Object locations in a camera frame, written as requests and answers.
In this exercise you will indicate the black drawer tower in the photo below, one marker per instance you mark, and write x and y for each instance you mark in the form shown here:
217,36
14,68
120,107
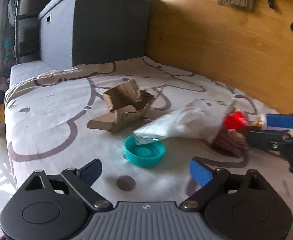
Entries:
29,37

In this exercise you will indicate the clear plastic bag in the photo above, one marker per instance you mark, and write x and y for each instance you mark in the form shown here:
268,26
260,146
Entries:
181,125

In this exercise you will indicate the grey storage box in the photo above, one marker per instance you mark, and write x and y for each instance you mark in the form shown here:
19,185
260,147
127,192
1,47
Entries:
59,35

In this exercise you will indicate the hanging teal patterned bag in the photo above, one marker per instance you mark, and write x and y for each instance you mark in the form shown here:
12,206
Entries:
7,42

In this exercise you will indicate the teal plastic lid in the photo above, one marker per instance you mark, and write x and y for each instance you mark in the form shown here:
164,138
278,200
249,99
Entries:
134,155

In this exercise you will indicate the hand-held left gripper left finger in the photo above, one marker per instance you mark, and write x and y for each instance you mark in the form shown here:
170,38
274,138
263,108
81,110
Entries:
91,172

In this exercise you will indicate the grey mattress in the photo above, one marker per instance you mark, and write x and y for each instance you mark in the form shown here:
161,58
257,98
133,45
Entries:
26,70

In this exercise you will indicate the white and green packet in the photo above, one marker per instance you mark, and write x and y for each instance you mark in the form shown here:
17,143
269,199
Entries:
12,10

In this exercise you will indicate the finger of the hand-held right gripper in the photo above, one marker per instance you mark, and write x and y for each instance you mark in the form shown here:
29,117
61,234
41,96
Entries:
261,141
281,121

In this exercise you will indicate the torn corrugated cardboard piece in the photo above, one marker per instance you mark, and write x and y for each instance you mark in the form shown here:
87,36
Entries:
122,97

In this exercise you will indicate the printed blanket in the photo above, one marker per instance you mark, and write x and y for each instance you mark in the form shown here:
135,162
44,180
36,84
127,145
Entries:
61,120

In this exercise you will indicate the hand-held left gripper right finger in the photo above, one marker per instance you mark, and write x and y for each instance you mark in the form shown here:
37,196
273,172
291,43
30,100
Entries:
200,175

